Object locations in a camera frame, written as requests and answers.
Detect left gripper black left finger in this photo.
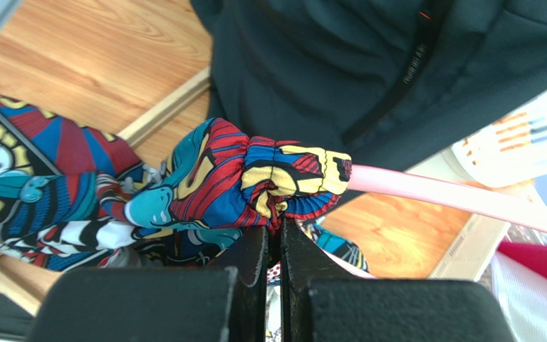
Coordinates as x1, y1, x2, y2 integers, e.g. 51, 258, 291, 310
26, 228, 268, 342

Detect colourful comic print shorts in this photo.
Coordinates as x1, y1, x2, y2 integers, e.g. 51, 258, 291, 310
0, 95, 368, 272

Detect pink clothes hanger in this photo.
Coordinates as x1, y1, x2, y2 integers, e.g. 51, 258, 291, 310
348, 165, 547, 233

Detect dark grey shorts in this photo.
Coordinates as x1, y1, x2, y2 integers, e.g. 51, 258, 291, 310
192, 0, 547, 171

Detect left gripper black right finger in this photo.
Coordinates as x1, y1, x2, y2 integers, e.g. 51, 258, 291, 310
280, 220, 513, 342

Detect clear plastic sheet folder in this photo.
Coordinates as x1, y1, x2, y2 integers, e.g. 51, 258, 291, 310
491, 253, 547, 341

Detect white plastic laundry basket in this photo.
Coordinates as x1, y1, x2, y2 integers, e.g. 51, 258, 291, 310
442, 91, 547, 188

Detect white tiered file organizer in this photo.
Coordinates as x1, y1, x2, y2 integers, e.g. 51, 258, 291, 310
406, 151, 547, 342

